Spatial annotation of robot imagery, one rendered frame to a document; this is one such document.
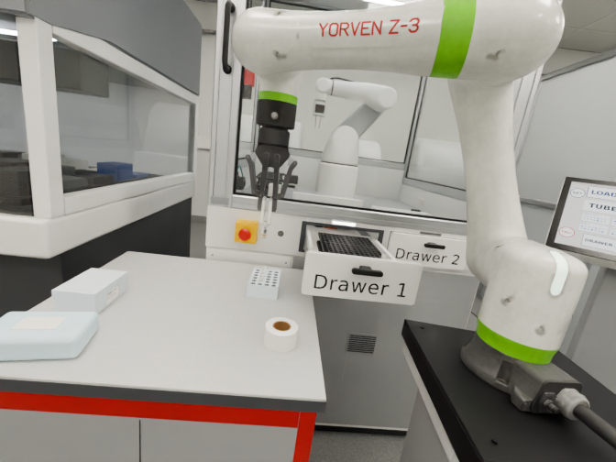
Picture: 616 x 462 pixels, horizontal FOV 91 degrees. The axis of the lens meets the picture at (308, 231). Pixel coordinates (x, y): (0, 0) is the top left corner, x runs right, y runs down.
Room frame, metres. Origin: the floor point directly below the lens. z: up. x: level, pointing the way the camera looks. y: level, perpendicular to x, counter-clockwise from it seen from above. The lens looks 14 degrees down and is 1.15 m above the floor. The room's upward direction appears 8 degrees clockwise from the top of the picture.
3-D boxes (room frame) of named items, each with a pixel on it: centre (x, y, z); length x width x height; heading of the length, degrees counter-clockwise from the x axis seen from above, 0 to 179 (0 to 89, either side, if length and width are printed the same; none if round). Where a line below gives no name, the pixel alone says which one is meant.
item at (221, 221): (1.51, -0.12, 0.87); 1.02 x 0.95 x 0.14; 95
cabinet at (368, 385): (1.50, -0.13, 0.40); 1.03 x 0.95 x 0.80; 95
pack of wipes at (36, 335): (0.46, 0.45, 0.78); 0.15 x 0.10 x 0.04; 105
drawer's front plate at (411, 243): (1.05, -0.44, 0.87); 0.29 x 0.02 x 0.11; 95
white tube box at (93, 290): (0.63, 0.47, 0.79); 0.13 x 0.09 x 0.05; 4
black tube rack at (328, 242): (0.90, -0.13, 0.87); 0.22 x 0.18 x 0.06; 5
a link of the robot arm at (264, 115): (0.76, 0.11, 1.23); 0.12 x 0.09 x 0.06; 3
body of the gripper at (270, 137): (0.76, 0.11, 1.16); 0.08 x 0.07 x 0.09; 93
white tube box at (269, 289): (0.81, 0.10, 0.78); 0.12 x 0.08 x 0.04; 3
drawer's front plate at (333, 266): (0.70, -0.15, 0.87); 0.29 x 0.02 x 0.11; 95
